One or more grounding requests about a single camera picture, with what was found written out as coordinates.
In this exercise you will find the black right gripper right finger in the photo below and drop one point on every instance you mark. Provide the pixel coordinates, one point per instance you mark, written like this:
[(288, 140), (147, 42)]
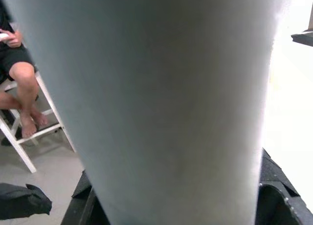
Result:
[(276, 205)]

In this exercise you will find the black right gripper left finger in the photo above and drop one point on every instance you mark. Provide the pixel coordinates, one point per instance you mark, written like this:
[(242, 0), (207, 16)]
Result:
[(83, 210)]

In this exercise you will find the white plastic table leg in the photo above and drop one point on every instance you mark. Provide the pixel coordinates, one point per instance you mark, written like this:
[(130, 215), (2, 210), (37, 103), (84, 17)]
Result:
[(159, 100)]

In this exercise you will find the person left hand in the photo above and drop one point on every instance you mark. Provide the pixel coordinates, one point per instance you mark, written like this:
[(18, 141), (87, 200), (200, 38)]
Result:
[(15, 39)]

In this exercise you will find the black tablecloth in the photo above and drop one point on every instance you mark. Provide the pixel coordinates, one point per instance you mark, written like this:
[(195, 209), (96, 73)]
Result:
[(22, 200)]

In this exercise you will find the white wooden stool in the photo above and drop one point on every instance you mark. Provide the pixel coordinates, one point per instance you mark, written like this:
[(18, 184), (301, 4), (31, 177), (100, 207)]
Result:
[(23, 156)]

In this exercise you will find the seated person black shorts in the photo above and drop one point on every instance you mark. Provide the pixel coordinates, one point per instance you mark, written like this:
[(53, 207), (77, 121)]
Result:
[(24, 88)]

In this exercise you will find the dark flat ledge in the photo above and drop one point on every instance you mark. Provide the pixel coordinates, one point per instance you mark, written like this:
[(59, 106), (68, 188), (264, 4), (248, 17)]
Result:
[(304, 38)]

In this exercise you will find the white handheld controller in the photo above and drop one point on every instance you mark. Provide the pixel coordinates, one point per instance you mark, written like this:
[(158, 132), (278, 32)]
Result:
[(3, 36)]

